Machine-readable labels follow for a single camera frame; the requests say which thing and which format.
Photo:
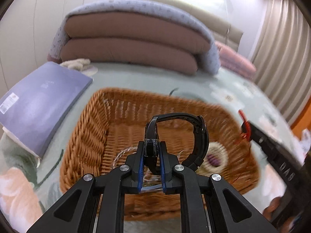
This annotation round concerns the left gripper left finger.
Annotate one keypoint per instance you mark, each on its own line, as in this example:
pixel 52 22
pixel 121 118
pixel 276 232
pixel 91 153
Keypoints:
pixel 95 204

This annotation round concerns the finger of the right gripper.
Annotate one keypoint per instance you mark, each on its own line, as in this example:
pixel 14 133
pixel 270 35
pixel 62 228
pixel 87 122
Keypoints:
pixel 260 135

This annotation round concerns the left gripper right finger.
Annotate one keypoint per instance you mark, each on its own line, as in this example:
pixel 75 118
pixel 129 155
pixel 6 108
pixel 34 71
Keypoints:
pixel 208 204

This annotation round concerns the black wrist watch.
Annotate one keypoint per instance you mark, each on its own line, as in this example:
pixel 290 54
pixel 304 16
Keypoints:
pixel 184 132

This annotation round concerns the person's right hand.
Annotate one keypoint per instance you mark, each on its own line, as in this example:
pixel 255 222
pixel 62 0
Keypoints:
pixel 274 204

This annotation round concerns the white plastic bag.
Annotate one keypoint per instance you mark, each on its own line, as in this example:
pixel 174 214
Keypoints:
pixel 304 145

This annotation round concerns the floral green bedspread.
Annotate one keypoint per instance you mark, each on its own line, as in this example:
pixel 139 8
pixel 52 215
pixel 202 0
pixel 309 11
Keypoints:
pixel 29 186

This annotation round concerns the brown wicker basket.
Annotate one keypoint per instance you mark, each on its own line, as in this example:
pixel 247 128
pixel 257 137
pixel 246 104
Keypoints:
pixel 115 119

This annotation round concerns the beige pleated curtain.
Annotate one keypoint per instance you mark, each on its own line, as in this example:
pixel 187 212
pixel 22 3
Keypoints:
pixel 282 58

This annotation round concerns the folded pink blanket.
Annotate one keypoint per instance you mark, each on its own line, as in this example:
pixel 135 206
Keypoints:
pixel 235 62

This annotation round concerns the grey blue patterned blanket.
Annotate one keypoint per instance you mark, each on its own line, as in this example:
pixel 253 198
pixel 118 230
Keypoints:
pixel 210 61

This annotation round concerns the blue grey book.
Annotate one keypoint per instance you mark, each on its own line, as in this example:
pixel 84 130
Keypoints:
pixel 33 109

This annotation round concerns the beige upholstered headboard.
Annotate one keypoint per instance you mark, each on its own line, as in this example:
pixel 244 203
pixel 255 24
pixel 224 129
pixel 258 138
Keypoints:
pixel 222 30

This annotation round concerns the folded brown quilt stack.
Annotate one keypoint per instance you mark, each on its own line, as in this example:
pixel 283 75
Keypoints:
pixel 133 38

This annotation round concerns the white wardrobe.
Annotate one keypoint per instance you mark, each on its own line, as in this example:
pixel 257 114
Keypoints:
pixel 28 28

